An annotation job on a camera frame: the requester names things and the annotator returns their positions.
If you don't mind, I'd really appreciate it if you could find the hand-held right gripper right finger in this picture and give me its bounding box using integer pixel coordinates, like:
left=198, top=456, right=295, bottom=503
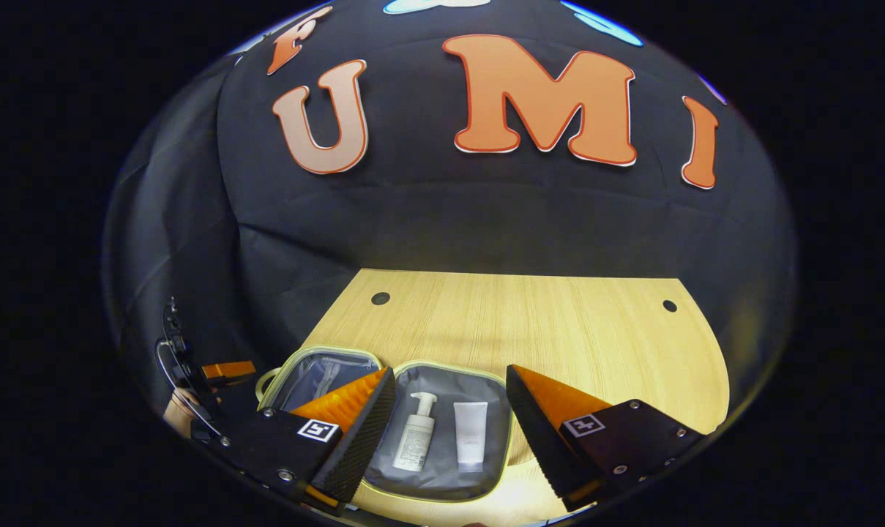
left=506, top=364, right=706, bottom=513

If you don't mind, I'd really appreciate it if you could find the white squeeze tube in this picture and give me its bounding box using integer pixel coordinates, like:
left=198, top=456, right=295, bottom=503
left=453, top=401, right=489, bottom=473

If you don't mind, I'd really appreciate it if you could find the white pump bottle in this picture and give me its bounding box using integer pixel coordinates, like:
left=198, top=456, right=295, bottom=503
left=392, top=392, right=439, bottom=473

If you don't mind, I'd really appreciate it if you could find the black backdrop cloth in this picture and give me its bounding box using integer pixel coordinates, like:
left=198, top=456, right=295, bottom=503
left=102, top=0, right=798, bottom=440

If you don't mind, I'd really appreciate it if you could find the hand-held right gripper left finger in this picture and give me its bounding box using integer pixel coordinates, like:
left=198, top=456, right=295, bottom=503
left=219, top=366, right=397, bottom=509

